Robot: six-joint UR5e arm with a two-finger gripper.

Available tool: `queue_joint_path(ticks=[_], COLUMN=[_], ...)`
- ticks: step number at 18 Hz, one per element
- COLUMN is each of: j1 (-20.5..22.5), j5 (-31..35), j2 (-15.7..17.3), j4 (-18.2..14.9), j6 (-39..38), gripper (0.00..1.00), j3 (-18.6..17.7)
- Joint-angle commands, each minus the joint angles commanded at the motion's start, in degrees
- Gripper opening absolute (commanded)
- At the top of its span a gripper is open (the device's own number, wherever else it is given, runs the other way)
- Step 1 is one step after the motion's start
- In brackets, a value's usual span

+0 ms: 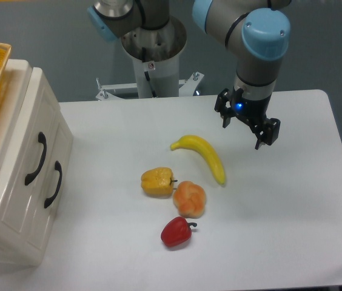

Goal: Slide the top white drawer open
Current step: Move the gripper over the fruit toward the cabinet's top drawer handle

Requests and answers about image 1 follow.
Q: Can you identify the bottom white drawer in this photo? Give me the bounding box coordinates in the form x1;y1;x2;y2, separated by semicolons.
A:
23;115;73;266

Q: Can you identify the top white drawer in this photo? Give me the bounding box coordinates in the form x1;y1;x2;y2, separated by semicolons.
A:
0;67;61;233

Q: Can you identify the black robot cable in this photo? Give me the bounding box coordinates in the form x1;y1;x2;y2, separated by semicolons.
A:
141;47;157;98

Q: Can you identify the black bottom drawer handle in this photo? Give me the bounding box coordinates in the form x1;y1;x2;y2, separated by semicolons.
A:
44;161;63;209

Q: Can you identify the red bell pepper toy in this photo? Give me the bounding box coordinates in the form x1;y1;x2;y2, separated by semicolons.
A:
161;216;198;247

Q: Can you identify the white drawer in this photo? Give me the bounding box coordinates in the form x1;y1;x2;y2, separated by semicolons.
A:
0;67;61;233
23;115;73;266

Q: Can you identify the knotted bread roll toy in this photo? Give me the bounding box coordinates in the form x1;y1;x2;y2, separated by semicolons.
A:
173;181;206;218

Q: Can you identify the yellow bell pepper toy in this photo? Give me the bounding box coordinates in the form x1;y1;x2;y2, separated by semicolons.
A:
141;167;176;196

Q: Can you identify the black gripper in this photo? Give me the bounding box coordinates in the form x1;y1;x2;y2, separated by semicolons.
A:
214;89;281;150

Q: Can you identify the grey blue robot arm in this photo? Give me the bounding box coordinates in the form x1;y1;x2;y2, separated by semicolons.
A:
87;1;290;145

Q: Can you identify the black drawer handle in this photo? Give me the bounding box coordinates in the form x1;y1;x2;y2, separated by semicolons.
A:
24;132;47;186
44;161;63;209

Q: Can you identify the black top drawer handle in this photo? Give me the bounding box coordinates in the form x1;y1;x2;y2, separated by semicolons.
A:
24;132;47;186

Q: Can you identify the white drawer cabinet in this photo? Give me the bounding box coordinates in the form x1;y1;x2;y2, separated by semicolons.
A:
0;59;73;266

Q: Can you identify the yellow plastic banana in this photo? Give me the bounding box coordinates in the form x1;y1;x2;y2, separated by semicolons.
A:
170;135;226;186

